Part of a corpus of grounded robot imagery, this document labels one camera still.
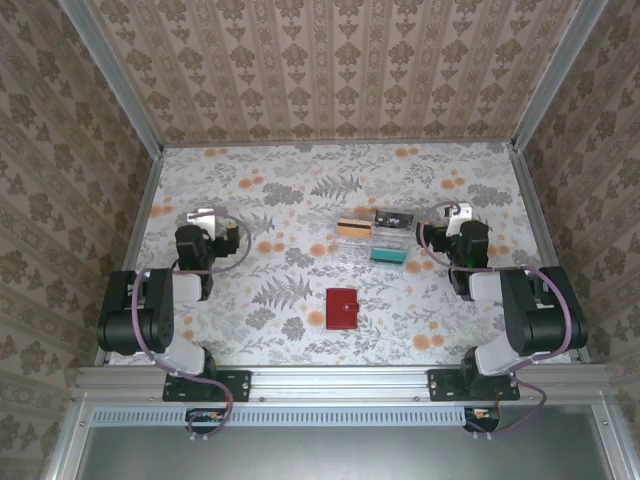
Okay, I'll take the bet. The aluminium side rail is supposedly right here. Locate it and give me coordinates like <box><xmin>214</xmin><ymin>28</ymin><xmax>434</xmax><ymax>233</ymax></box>
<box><xmin>92</xmin><ymin>147</ymin><xmax>166</xmax><ymax>369</ymax></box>
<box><xmin>509</xmin><ymin>144</ymin><xmax>594</xmax><ymax>365</ymax></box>

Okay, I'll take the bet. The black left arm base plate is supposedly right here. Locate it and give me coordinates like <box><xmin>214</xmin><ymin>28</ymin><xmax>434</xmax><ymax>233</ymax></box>
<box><xmin>162</xmin><ymin>369</ymin><xmax>251</xmax><ymax>402</ymax></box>

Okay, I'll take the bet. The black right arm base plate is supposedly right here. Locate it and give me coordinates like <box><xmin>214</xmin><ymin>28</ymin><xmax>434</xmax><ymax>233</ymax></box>
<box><xmin>427</xmin><ymin>369</ymin><xmax>521</xmax><ymax>402</ymax></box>

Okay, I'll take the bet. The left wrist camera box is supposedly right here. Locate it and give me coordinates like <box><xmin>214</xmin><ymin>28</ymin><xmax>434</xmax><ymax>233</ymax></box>
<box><xmin>186</xmin><ymin>208</ymin><xmax>218</xmax><ymax>237</ymax></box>

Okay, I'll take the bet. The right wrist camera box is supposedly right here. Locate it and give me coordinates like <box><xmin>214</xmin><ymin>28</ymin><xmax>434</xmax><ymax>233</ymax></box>
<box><xmin>446</xmin><ymin>202</ymin><xmax>474</xmax><ymax>234</ymax></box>

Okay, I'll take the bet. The clear acrylic card organizer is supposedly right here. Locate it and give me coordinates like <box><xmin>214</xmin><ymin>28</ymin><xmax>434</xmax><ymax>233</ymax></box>
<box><xmin>333</xmin><ymin>209</ymin><xmax>416</xmax><ymax>271</ymax></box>

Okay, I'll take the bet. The black connector box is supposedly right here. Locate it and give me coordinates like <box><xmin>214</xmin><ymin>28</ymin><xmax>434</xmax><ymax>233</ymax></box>
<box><xmin>185</xmin><ymin>407</ymin><xmax>227</xmax><ymax>435</ymax></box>
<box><xmin>463</xmin><ymin>407</ymin><xmax>501</xmax><ymax>434</ymax></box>

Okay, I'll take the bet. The grey metal sheet panel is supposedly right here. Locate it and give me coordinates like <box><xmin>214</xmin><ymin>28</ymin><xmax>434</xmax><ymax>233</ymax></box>
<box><xmin>74</xmin><ymin>405</ymin><xmax>616</xmax><ymax>480</ymax></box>

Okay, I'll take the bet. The aluminium back edge strip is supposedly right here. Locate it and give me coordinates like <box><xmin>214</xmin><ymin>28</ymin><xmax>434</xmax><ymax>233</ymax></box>
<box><xmin>159</xmin><ymin>138</ymin><xmax>516</xmax><ymax>150</ymax></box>

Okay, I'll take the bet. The red leather card holder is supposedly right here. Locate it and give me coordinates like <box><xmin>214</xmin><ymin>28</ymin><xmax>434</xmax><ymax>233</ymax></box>
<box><xmin>325</xmin><ymin>287</ymin><xmax>360</xmax><ymax>331</ymax></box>

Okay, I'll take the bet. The black VIP card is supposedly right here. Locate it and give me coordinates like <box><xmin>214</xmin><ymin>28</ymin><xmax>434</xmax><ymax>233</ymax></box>
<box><xmin>374</xmin><ymin>209</ymin><xmax>415</xmax><ymax>229</ymax></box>

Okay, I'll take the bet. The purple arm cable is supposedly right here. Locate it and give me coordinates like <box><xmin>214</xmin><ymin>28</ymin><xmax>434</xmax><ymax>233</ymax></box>
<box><xmin>130</xmin><ymin>209</ymin><xmax>253</xmax><ymax>442</ymax></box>
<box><xmin>416</xmin><ymin>201</ymin><xmax>576</xmax><ymax>442</ymax></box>

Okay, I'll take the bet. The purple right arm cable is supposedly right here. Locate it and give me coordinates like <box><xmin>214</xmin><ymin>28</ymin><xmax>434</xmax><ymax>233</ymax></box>
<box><xmin>416</xmin><ymin>201</ymin><xmax>576</xmax><ymax>442</ymax></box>

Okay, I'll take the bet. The aluminium corner post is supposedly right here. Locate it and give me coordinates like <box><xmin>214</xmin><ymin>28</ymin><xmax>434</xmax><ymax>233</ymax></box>
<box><xmin>58</xmin><ymin>0</ymin><xmax>165</xmax><ymax>156</ymax></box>
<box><xmin>510</xmin><ymin>0</ymin><xmax>609</xmax><ymax>151</ymax></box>

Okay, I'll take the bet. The aluminium front frame rail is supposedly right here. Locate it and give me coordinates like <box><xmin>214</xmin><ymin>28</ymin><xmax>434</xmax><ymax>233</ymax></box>
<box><xmin>74</xmin><ymin>364</ymin><xmax>614</xmax><ymax>401</ymax></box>

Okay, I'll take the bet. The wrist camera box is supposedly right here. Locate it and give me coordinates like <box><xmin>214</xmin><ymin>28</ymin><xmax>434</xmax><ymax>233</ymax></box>
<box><xmin>446</xmin><ymin>202</ymin><xmax>474</xmax><ymax>234</ymax></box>
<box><xmin>186</xmin><ymin>208</ymin><xmax>218</xmax><ymax>237</ymax></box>

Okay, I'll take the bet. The grey slotted cable duct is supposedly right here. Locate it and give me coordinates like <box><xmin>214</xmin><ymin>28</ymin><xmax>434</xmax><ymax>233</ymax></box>
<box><xmin>93</xmin><ymin>407</ymin><xmax>469</xmax><ymax>427</ymax></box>

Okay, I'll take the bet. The gold card with magnetic stripe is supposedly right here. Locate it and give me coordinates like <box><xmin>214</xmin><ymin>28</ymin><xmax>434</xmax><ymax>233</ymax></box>
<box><xmin>337</xmin><ymin>218</ymin><xmax>374</xmax><ymax>239</ymax></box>

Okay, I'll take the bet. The teal card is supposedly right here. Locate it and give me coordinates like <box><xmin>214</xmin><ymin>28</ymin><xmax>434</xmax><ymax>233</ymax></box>
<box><xmin>369</xmin><ymin>248</ymin><xmax>409</xmax><ymax>265</ymax></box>

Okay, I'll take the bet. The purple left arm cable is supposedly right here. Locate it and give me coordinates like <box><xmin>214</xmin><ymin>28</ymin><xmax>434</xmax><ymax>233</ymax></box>
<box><xmin>130</xmin><ymin>209</ymin><xmax>253</xmax><ymax>442</ymax></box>

